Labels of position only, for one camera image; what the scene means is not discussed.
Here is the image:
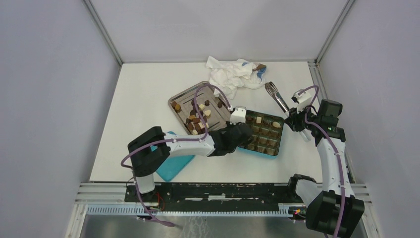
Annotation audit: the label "teal chocolate box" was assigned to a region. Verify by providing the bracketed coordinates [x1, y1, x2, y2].
[238, 110, 284, 158]

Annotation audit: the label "white oval chocolate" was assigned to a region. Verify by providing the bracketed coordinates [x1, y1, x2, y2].
[272, 121, 281, 128]

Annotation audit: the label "steel tongs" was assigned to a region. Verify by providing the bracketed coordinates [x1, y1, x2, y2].
[264, 81, 312, 142]

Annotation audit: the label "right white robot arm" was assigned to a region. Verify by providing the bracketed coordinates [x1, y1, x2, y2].
[285, 100, 365, 238]

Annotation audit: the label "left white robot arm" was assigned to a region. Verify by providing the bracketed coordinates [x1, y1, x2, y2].
[121, 123, 253, 202]

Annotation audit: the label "steel tray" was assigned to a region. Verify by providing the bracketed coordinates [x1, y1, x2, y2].
[168, 81, 230, 134]

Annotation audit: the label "white crumpled cloth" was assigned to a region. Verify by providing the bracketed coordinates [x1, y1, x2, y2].
[206, 56, 266, 99]

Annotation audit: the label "teal box lid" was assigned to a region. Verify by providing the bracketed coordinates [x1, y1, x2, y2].
[154, 131, 196, 182]

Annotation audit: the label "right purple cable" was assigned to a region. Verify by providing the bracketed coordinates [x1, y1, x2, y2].
[297, 85, 346, 238]

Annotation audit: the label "purple cable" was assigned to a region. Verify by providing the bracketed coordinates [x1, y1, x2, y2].
[120, 83, 233, 228]
[297, 85, 346, 238]

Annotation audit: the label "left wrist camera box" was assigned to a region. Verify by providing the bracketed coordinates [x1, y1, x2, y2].
[229, 106, 247, 125]

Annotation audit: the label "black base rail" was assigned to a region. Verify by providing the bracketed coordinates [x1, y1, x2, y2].
[142, 182, 303, 212]

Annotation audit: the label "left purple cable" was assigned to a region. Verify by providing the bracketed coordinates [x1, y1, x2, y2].
[120, 83, 233, 228]

